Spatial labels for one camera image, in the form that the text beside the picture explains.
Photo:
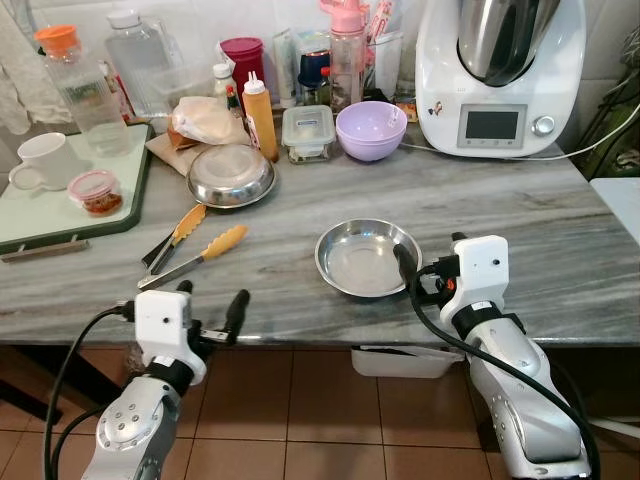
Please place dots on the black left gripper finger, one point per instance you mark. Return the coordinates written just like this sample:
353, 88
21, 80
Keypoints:
238, 312
184, 289

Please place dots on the clear pitcher with orange lid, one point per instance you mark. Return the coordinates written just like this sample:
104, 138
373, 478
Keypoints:
85, 100

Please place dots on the clear pitcher with white lid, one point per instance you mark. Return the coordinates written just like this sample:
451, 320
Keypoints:
145, 65

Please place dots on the plastic bag of bread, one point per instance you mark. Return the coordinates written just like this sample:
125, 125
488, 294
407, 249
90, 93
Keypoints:
205, 120

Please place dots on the white food packet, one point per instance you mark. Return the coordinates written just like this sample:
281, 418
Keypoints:
284, 65

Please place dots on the purple plastic bowl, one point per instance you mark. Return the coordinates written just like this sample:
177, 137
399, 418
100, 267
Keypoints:
371, 135

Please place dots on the white table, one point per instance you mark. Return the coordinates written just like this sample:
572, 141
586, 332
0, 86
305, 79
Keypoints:
620, 200

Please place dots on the white lace cloth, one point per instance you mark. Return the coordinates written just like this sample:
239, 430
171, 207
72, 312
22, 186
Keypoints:
15, 70

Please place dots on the small white capped bottle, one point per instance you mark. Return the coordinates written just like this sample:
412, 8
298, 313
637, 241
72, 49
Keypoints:
223, 82

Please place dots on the steel tongs with orange tips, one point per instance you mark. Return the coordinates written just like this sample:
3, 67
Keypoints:
222, 240

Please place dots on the maroon canister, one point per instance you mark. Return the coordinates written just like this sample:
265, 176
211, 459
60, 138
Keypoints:
243, 58

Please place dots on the orange sauce squeeze bottle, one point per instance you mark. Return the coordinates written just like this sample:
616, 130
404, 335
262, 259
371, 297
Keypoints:
261, 120

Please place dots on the white mug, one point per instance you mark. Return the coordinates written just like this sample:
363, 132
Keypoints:
45, 160

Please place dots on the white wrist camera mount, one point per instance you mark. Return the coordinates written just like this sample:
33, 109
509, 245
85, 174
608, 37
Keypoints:
163, 320
480, 270

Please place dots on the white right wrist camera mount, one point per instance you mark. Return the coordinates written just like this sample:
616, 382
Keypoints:
480, 270

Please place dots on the brown wooden strip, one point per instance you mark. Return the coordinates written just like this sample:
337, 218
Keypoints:
45, 251

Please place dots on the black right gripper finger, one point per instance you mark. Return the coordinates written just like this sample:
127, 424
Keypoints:
406, 260
459, 238

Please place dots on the white tray with green rim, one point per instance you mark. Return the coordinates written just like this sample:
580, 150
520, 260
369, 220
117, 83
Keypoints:
40, 215

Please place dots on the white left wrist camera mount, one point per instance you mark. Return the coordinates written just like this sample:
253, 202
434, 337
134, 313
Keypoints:
163, 320

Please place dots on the round stainless steel bowl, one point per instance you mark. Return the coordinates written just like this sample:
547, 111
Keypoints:
230, 178
365, 262

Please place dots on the small red capped dark bottle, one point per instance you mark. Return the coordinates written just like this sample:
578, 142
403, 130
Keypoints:
235, 100

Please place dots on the small pink lidded container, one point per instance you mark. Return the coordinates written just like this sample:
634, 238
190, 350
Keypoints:
96, 192

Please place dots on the white plastic bin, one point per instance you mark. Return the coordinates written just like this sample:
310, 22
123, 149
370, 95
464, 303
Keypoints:
405, 362

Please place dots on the red white snack packet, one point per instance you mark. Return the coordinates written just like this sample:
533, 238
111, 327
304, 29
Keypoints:
385, 50

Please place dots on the pink lidded water bottle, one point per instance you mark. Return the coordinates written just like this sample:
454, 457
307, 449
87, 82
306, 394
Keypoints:
346, 60

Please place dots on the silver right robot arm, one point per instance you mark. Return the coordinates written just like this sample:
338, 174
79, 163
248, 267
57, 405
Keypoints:
525, 400

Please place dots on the clear lidded food container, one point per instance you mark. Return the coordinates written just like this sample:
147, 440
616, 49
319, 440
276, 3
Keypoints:
308, 132

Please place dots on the brown board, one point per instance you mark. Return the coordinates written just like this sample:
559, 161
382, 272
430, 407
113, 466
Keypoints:
165, 150

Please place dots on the white food processor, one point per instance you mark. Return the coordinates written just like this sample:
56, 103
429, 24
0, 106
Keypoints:
530, 60

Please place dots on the dark glass jar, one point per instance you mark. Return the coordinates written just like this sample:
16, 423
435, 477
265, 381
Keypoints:
314, 75

